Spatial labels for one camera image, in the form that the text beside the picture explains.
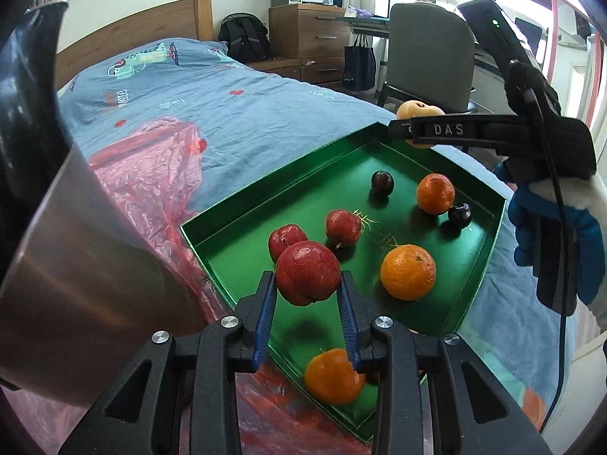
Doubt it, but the wooden headboard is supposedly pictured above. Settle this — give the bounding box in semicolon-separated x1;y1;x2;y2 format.
52;0;214;91

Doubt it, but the black backpack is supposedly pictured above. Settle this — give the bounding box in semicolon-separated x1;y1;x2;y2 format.
217;13;272;63

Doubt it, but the pink plastic sheet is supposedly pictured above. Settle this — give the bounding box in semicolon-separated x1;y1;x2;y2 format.
0;116;380;455

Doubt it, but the dark purple plum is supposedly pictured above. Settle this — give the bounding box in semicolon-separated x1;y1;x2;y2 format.
370;171;395;196
448;203;472;228

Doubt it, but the person's right forearm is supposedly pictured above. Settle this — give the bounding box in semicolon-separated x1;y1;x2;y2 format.
493;161;607;333

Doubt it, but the large orange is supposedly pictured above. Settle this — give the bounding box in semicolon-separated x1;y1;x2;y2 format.
380;244;437;301

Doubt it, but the wooden drawer cabinet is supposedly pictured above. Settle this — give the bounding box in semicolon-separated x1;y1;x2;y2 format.
269;4;348;88

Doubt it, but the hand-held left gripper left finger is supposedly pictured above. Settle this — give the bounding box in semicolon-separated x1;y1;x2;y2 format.
59;270;278;455

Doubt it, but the grey chair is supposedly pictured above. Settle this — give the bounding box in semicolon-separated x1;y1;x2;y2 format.
377;2;477;115

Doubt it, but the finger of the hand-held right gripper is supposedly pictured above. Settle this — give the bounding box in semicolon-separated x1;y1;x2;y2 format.
388;116;498;149

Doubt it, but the person's right hand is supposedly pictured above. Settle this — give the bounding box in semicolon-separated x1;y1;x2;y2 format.
503;59;563;119

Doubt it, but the yellow apple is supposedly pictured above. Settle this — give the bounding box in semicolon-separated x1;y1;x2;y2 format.
396;100;447;149

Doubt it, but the low wooden cabinet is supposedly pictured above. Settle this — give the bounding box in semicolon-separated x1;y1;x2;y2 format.
247;57;304;81

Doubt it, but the black cable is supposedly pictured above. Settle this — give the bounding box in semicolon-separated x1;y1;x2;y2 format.
522;86;570;434

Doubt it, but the dark tote bag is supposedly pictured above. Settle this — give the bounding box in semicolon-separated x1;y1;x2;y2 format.
342;35;376;92

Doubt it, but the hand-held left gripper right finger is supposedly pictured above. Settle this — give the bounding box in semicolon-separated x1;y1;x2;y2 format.
337;269;553;455

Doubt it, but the black and steel electric kettle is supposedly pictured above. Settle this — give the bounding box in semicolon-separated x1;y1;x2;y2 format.
0;1;209;411

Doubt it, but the red apple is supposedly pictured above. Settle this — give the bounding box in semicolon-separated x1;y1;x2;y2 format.
325;209;362;247
275;241;342;306
268;224;309;262

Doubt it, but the green cardboard tray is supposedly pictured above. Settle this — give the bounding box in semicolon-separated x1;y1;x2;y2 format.
180;121;506;445

